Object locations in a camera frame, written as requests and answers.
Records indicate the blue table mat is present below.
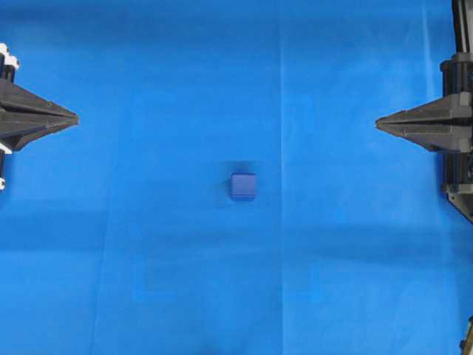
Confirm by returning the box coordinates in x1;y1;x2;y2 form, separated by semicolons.
1;1;472;354

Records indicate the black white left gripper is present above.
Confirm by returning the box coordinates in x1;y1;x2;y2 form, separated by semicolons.
0;43;80;190

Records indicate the blue cube block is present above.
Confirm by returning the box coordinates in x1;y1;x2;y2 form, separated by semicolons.
230;173;257;200

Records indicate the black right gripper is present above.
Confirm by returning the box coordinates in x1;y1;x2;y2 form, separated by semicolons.
375;52;473;197

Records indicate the black table frame rail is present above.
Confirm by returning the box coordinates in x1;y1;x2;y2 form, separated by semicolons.
452;1;472;223

